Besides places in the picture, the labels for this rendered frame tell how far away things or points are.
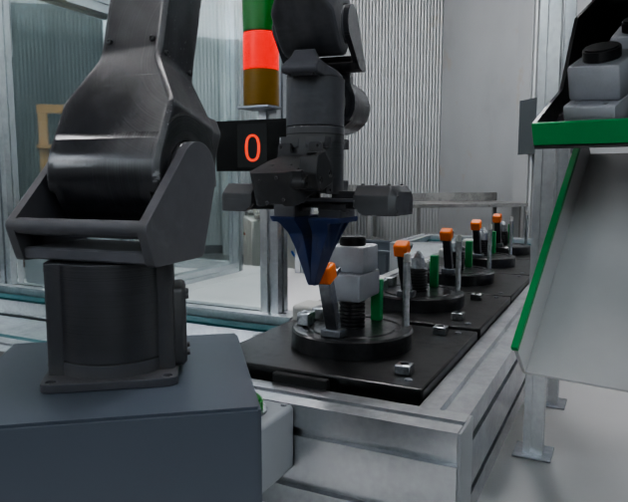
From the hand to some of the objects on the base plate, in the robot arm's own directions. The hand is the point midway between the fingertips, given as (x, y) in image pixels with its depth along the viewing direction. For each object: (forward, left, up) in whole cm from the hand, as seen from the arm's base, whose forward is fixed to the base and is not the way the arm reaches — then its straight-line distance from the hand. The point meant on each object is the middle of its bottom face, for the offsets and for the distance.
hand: (314, 251), depth 63 cm
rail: (-25, +12, -23) cm, 36 cm away
